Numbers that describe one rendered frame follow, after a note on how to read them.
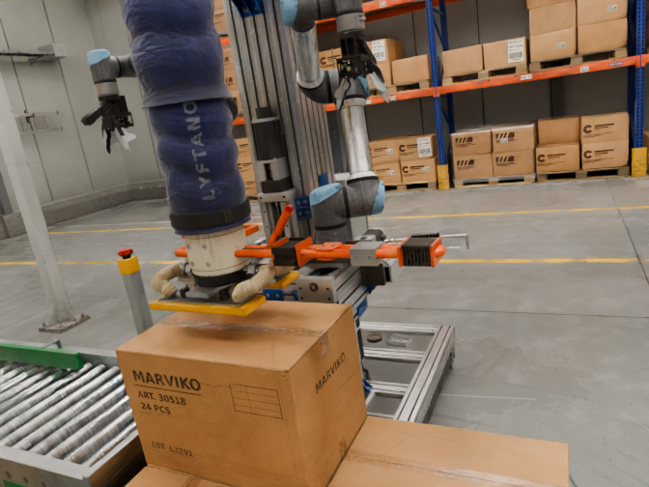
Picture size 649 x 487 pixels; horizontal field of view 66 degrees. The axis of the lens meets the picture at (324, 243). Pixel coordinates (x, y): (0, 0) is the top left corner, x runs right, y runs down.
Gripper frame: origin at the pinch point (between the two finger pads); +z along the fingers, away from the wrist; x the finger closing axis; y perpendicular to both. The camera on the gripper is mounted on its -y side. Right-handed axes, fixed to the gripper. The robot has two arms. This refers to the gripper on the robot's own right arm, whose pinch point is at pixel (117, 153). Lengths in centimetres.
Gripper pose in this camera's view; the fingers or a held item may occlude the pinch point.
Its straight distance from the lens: 199.5
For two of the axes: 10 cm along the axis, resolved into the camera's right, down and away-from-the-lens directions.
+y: 6.5, -2.9, 7.1
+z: 1.5, 9.6, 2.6
